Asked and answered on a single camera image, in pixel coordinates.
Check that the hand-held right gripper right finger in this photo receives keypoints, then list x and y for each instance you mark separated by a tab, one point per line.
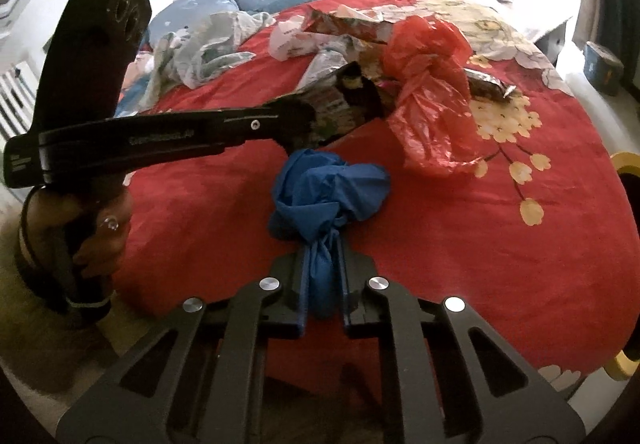
346	304

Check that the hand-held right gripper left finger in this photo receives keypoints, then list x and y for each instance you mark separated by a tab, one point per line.
300	319

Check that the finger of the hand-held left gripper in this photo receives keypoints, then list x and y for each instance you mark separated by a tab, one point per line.
295	124

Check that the dark printed snack packet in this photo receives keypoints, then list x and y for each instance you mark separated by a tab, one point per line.
335	109

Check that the blue plastic bag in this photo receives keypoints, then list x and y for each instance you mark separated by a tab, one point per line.
320	189

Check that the person's left forearm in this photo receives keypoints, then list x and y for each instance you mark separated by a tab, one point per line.
30	349

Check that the person's left hand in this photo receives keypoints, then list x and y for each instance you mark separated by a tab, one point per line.
112	234

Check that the clear plastic wrapper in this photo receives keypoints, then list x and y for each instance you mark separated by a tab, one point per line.
325	66

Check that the white radiator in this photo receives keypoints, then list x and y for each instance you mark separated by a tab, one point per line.
12	94

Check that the white printed plastic bag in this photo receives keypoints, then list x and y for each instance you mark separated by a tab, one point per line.
290	41

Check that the brown patterned wrapper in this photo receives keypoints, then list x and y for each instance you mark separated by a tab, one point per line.
350	26

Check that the light grey crumpled cloth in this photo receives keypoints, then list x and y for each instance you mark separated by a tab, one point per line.
210	49

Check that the red floral bedsheet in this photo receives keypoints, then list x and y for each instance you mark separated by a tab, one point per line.
450	249

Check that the blue heart-print quilt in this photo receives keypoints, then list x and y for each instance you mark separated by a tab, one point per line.
195	9

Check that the red plastic bag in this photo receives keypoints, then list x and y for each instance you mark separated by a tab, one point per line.
430	74

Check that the foil snack wrapper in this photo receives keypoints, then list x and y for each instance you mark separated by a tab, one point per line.
485	84

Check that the white window ledge cabinet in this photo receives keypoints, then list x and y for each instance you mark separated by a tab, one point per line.
530	14

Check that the teal storage box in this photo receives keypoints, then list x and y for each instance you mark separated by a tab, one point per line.
602	69

